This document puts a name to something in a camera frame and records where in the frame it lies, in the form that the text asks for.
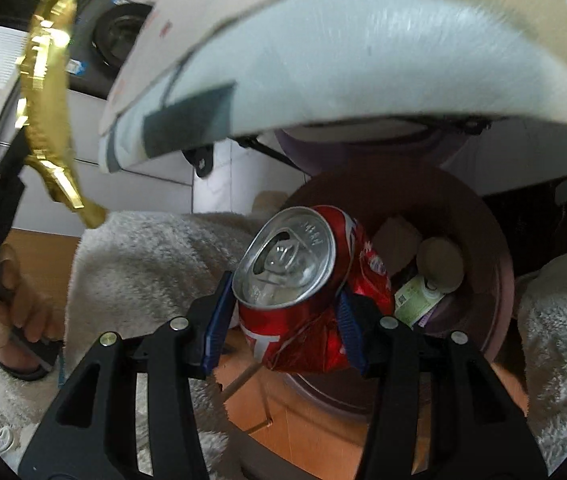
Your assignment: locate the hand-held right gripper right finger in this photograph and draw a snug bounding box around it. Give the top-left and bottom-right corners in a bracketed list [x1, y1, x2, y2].
[336, 290, 549, 480]

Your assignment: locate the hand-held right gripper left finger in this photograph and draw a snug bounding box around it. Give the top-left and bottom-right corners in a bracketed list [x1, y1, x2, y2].
[18, 270, 236, 480]

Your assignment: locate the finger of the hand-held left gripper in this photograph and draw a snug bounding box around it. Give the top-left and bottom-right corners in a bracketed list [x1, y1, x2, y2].
[0, 127, 31, 281]

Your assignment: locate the crushed red soda can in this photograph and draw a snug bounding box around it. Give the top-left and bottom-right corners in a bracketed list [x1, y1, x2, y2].
[232, 204, 395, 375]

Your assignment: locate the green yogurt cup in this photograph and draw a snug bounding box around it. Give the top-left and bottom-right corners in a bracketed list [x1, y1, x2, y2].
[393, 272, 451, 328]

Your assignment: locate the gold foil wrapper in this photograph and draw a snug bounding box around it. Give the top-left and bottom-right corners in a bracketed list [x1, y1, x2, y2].
[16, 0, 109, 230]

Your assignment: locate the brown plastic bin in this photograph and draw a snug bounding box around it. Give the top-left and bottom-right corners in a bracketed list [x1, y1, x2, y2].
[273, 162, 517, 416]

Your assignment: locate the person's left hand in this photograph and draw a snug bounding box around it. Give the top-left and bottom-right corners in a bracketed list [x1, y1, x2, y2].
[0, 242, 66, 376]

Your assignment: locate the beige round lid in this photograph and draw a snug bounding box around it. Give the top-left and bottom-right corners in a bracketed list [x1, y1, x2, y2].
[416, 236, 465, 291]

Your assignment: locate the grey washing machine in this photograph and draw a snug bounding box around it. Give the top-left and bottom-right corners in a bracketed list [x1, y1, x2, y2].
[66, 0, 156, 98]

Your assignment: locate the geometric printed foam mat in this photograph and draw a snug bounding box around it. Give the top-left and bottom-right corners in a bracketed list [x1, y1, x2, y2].
[98, 0, 567, 176]

